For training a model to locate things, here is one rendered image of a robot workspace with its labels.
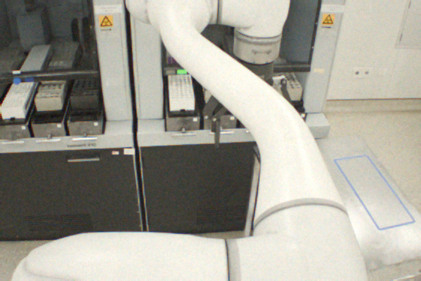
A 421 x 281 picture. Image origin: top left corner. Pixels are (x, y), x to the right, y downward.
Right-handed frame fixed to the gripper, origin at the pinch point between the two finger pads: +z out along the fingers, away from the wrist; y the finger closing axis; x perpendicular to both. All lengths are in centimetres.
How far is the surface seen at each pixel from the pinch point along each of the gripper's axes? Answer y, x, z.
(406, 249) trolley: 51, -9, 38
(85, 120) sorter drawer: -50, 67, 39
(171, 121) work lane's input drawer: -15, 66, 41
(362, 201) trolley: 45, 12, 38
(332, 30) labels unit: 51, 75, 5
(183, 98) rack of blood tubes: -10, 72, 34
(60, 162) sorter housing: -64, 66, 60
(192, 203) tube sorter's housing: -6, 66, 89
